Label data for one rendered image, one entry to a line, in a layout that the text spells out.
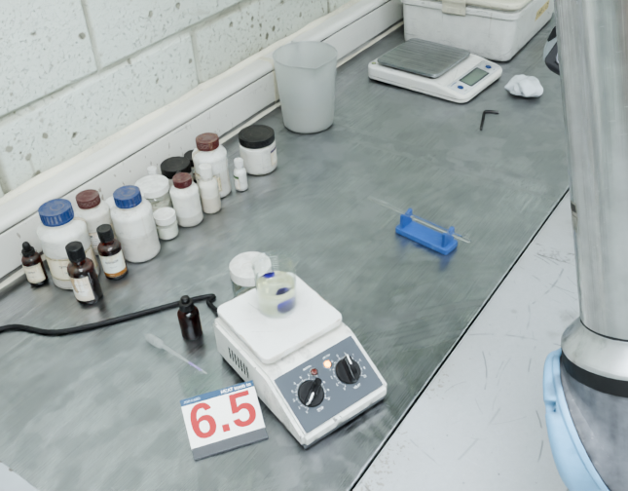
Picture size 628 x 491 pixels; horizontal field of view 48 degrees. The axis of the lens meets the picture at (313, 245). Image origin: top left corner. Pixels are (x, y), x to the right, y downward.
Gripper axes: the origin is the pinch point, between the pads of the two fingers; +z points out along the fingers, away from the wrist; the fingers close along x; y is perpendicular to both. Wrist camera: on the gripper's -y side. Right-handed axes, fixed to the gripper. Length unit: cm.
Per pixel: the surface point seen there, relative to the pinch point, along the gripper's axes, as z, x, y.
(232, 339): -9, 5, -64
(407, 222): 11.8, 8.8, -29.9
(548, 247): 13.7, -10.1, -18.0
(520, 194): 20.0, 1.3, -10.1
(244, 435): -8, -5, -70
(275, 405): -9, -5, -65
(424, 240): 10.9, 4.2, -30.6
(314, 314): -9, 0, -54
